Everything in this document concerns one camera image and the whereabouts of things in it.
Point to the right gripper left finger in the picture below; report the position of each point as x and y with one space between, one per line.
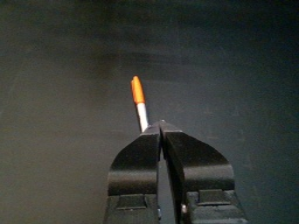
134 169

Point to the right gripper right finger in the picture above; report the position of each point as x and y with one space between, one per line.
198 172

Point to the grey marker pen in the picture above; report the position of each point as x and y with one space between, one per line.
138 92

